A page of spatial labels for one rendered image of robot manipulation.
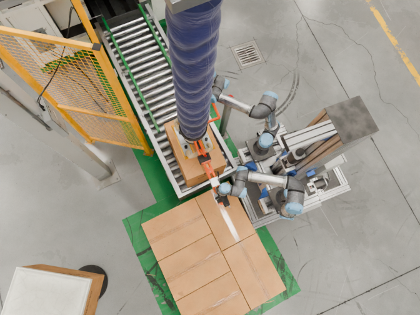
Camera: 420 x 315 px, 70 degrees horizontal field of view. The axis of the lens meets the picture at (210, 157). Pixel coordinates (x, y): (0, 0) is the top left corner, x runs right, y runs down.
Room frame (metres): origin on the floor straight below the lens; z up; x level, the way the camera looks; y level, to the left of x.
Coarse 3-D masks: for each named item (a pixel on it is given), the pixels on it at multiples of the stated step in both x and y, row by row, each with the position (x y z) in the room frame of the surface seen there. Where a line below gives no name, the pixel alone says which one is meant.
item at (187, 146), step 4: (172, 128) 0.94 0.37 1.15; (176, 132) 0.90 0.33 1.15; (180, 132) 0.90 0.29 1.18; (176, 136) 0.87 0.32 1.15; (180, 144) 0.80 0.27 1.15; (184, 144) 0.81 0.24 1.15; (188, 144) 0.81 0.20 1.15; (180, 148) 0.77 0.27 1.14; (184, 148) 0.77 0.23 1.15; (188, 148) 0.78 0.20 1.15; (184, 152) 0.73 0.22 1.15; (192, 152) 0.75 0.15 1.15; (184, 156) 0.70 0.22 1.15
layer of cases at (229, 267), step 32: (160, 224) 0.13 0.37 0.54; (192, 224) 0.18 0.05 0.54; (224, 224) 0.24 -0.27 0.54; (160, 256) -0.17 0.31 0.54; (192, 256) -0.12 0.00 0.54; (224, 256) -0.06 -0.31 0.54; (256, 256) -0.01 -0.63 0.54; (192, 288) -0.40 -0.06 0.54; (224, 288) -0.35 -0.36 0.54; (256, 288) -0.30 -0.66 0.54
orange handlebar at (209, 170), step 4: (212, 104) 1.17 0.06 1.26; (216, 108) 1.14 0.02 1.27; (216, 112) 1.10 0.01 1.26; (220, 116) 1.08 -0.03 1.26; (212, 120) 1.03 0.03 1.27; (200, 140) 0.83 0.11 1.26; (196, 144) 0.79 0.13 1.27; (200, 144) 0.79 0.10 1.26; (196, 148) 0.76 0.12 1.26; (200, 152) 0.72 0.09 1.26; (204, 164) 0.63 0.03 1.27; (208, 164) 0.64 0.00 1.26; (204, 168) 0.60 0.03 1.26; (208, 168) 0.60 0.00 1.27; (212, 168) 0.61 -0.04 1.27; (208, 172) 0.57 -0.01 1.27; (212, 172) 0.57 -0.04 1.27; (208, 176) 0.54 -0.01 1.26
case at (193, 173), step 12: (168, 132) 0.96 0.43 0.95; (192, 144) 0.89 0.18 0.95; (216, 144) 0.93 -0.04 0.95; (180, 156) 0.75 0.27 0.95; (216, 156) 0.81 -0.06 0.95; (180, 168) 0.70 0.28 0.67; (192, 168) 0.66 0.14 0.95; (216, 168) 0.70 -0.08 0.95; (192, 180) 0.57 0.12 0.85; (204, 180) 0.64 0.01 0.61
